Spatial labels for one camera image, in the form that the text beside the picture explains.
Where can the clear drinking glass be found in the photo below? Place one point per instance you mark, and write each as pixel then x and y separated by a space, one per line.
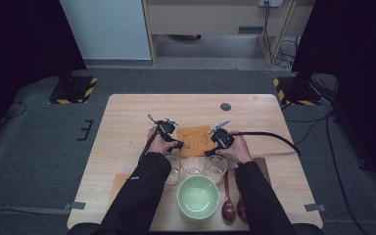
pixel 194 167
pixel 175 173
pixel 216 169

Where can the beige wooden desk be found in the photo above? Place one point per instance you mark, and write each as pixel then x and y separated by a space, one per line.
pixel 209 19

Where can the white cabinet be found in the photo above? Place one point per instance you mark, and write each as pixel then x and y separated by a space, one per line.
pixel 106 29

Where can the white wall socket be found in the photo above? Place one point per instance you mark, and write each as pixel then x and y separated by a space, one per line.
pixel 271 2

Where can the person's right hand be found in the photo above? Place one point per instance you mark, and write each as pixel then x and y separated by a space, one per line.
pixel 238 148

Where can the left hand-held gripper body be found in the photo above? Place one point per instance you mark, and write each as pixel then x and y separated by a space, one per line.
pixel 164 128

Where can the black yellow-striped stand base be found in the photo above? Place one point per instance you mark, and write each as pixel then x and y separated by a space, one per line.
pixel 73 89
pixel 295 93

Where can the person's left hand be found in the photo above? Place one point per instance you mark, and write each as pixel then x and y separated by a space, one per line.
pixel 158 143

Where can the black curtain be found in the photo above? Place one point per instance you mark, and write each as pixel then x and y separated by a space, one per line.
pixel 359 65
pixel 19 49

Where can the bundle of wooden chopsticks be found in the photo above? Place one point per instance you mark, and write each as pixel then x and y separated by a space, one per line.
pixel 262 166

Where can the slotted wooden coaster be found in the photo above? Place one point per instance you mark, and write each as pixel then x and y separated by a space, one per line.
pixel 194 141
pixel 121 186

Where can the dark round table grommet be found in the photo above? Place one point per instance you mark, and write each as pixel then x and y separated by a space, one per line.
pixel 225 106

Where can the reddish brown wooden spoon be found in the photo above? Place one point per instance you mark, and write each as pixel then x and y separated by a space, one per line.
pixel 240 209
pixel 228 209

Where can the grey tape strip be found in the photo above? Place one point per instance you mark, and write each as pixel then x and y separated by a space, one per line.
pixel 315 207
pixel 75 205

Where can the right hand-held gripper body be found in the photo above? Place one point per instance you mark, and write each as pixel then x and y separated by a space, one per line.
pixel 223 138

